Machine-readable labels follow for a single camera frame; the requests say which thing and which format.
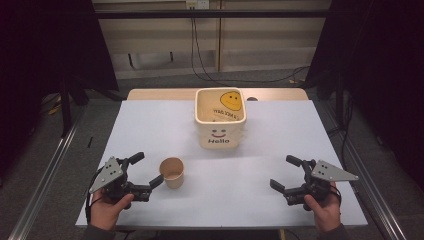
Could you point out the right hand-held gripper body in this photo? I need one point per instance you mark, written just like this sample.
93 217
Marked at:
328 173

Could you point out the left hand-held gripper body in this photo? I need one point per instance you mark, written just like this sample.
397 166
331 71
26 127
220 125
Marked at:
110 173

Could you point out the person's right hand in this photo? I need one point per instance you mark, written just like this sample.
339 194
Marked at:
326 211

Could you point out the cream smiley face bin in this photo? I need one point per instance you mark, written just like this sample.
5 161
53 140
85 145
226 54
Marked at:
220 133

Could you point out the black curtain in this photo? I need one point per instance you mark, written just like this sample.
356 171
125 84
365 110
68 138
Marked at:
380 66
46 46

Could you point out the brown paper cup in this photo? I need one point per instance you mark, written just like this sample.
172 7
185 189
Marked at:
174 180

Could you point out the white table mat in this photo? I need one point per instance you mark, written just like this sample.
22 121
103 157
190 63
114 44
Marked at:
233 186

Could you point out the wooden table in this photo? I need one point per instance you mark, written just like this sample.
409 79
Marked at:
160 94

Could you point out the small black floor item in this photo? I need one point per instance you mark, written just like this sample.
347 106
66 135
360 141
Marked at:
90 142

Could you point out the white wall outlet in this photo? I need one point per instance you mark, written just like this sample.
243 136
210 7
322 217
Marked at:
197 4

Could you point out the person's left hand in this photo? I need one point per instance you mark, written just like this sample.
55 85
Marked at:
105 213

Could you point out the aluminium floor rail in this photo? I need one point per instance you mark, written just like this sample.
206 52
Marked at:
43 180
373 193

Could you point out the black metal stand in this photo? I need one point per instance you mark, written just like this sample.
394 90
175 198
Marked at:
66 110

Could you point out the black horizontal bar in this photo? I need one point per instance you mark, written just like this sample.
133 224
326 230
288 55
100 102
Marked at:
213 14

